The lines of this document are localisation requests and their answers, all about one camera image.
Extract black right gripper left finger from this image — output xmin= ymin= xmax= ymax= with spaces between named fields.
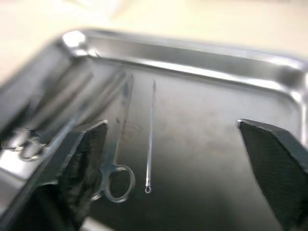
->
xmin=0 ymin=119 xmax=109 ymax=231

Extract silver surgical scissors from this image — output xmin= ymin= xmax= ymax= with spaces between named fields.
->
xmin=90 ymin=72 xmax=135 ymax=203

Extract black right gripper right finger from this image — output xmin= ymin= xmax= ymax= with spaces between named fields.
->
xmin=237 ymin=118 xmax=308 ymax=231

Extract shiny metal instrument tray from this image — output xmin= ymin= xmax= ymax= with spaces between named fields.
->
xmin=0 ymin=28 xmax=308 ymax=231

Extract thin metal probe with loop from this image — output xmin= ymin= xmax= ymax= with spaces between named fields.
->
xmin=144 ymin=77 xmax=157 ymax=194

